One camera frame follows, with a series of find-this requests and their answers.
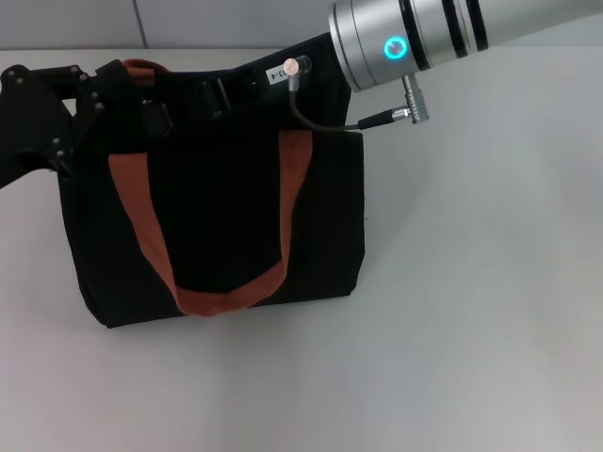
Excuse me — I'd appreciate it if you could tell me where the right gripper cable with connectors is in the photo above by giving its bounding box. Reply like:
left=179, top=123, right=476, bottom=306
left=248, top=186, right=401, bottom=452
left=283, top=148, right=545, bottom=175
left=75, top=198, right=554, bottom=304
left=281, top=54, right=431, bottom=132

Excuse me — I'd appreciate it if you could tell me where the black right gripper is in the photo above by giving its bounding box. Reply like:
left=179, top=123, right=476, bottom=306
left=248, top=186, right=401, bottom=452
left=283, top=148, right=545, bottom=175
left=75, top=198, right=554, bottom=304
left=139, top=31, right=353, bottom=137

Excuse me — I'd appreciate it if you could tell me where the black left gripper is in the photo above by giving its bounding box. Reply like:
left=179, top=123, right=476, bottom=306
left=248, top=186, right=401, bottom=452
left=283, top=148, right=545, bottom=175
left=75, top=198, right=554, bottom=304
left=0, top=59, right=127, bottom=189

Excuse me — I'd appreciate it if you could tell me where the black bag with orange handles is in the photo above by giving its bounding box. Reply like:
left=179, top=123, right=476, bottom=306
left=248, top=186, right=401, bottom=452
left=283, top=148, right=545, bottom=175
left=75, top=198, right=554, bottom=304
left=55, top=37, right=368, bottom=331

